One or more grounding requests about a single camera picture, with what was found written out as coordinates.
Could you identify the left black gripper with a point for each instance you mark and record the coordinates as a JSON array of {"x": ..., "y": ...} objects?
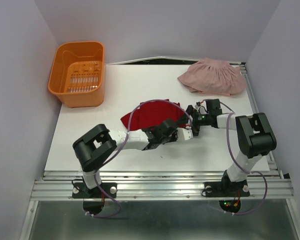
[{"x": 174, "y": 137}]

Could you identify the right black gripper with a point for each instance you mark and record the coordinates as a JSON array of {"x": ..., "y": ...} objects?
[{"x": 195, "y": 127}]

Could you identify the red pleated skirt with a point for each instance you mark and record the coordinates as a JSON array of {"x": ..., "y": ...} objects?
[{"x": 154, "y": 113}]

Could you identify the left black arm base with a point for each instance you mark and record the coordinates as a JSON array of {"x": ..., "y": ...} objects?
[{"x": 81, "y": 191}]

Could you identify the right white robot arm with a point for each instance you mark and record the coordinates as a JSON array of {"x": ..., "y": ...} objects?
[{"x": 254, "y": 134}]

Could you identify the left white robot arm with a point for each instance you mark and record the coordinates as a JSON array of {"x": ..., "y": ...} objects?
[{"x": 98, "y": 144}]

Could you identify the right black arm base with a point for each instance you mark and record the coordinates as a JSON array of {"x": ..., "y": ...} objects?
[{"x": 225, "y": 188}]

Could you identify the pink pleated skirt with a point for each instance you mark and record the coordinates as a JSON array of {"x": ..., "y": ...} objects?
[{"x": 213, "y": 77}]

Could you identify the orange plastic basket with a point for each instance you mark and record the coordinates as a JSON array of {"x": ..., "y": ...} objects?
[{"x": 77, "y": 76}]

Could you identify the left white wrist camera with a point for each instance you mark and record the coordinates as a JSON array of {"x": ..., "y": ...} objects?
[{"x": 184, "y": 134}]

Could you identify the aluminium rail frame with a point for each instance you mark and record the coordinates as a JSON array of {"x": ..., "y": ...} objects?
[{"x": 160, "y": 190}]

